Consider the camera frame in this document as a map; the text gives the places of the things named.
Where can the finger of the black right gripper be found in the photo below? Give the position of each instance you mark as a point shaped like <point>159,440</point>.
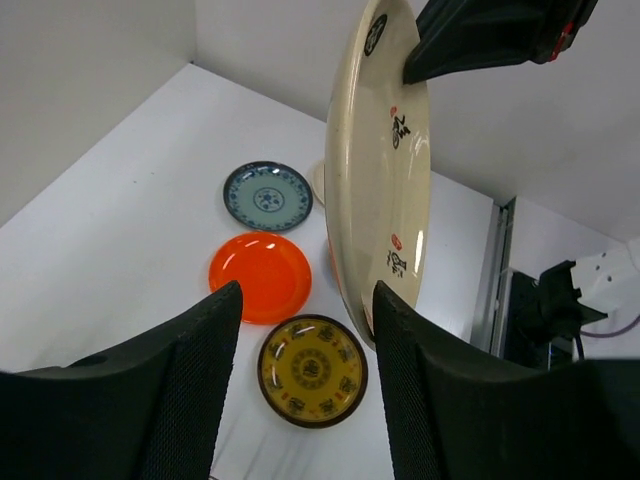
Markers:
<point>465,35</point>

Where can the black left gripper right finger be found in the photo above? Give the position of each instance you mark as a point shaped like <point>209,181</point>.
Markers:
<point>454,411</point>

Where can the cream plate with characters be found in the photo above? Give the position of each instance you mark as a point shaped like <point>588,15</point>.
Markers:
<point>377,165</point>

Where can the aluminium rail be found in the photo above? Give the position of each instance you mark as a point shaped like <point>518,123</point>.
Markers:
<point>489,324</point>

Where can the yellow patterned plate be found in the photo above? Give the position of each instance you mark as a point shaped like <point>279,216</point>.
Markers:
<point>312,371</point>

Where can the orange plastic plate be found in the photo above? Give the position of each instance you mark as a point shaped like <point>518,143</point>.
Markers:
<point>273,272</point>

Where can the blue patterned plate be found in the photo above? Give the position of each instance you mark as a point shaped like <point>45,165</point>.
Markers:
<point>267,196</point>

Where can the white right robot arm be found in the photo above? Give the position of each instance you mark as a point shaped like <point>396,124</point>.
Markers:
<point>574,293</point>

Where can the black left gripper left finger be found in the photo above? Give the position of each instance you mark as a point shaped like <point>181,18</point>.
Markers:
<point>147,408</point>

